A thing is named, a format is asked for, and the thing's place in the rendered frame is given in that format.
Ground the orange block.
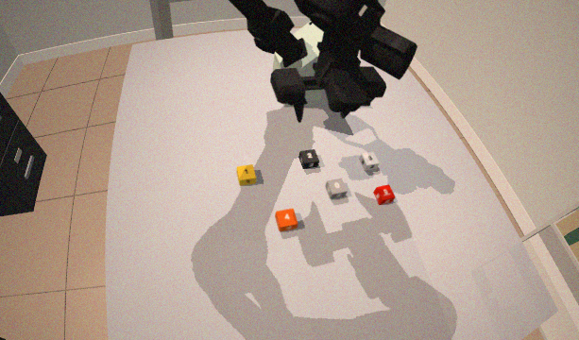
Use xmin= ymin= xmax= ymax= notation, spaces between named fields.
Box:
xmin=275 ymin=209 xmax=298 ymax=232

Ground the yellow block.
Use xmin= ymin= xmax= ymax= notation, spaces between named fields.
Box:
xmin=237 ymin=164 xmax=256 ymax=186

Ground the red block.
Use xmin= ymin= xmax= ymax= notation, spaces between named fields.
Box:
xmin=373 ymin=184 xmax=395 ymax=205

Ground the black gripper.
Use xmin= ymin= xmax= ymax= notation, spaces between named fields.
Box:
xmin=270 ymin=42 xmax=386 ymax=123

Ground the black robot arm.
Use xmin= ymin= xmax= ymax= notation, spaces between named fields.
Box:
xmin=228 ymin=0 xmax=417 ymax=112

